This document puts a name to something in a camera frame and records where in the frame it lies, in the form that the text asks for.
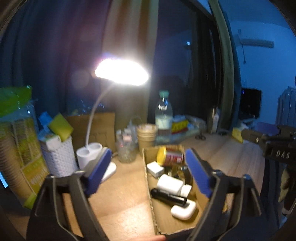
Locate white earbuds case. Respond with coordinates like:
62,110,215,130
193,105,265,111
171,199,197,221

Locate brown cardboard box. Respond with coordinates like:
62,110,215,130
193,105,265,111
140,144,228,236

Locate white pill bottle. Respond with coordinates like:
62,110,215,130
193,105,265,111
157,174,192,198

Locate black flashlight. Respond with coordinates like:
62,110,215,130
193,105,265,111
150,188,187,207

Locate yellow lid brown jar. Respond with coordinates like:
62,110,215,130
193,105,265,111
156,146,185,167

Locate white usb charger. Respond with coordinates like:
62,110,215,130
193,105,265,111
147,161,165,178

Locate black wrist watch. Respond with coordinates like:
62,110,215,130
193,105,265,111
168,165,193,185

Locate grey headboard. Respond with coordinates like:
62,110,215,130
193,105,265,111
275,86,295,128

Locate yellow tissue box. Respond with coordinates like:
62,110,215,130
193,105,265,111
232,127,244,144

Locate white woven basket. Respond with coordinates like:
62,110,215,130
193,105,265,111
40,137,78,177

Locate black monitor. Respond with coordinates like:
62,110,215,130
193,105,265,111
238,88,262,120

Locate green paper cup package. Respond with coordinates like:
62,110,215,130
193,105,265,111
1,86,49,209

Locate steel thermos cup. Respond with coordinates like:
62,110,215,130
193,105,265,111
206,107,220,134

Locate yellow green sponge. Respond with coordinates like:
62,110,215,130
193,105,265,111
48,113,74,142

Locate brown lamp carton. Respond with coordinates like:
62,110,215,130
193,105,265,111
66,113,116,153

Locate clear glass jar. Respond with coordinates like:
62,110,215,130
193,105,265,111
115,129,137,163

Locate yellow wipes pack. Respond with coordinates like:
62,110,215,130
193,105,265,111
171,120,189,134

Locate white air conditioner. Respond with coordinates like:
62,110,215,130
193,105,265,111
239,39,274,48

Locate stack of paper cups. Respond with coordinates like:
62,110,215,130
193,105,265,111
137,123,158,157

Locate clear plastic water bottle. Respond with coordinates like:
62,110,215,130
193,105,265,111
155,90,173,143

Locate olive green curtain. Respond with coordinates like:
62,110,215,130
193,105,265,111
209,1,242,131

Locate white desk lamp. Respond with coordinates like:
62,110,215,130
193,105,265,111
76,57,149,170

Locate black handled scissors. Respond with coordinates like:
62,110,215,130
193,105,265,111
195,133,206,141

